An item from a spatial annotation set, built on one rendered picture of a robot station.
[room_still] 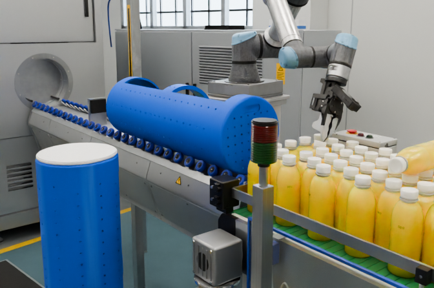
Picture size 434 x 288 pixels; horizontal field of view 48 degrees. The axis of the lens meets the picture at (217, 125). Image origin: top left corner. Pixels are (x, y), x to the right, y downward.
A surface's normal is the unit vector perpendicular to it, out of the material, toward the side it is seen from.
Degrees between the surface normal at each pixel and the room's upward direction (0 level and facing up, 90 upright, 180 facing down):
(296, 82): 90
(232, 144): 90
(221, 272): 90
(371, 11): 90
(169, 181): 70
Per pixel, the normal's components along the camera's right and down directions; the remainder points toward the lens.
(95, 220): 0.59, 0.16
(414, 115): -0.69, 0.15
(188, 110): -0.67, -0.41
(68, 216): 0.03, 0.20
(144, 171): -0.74, -0.22
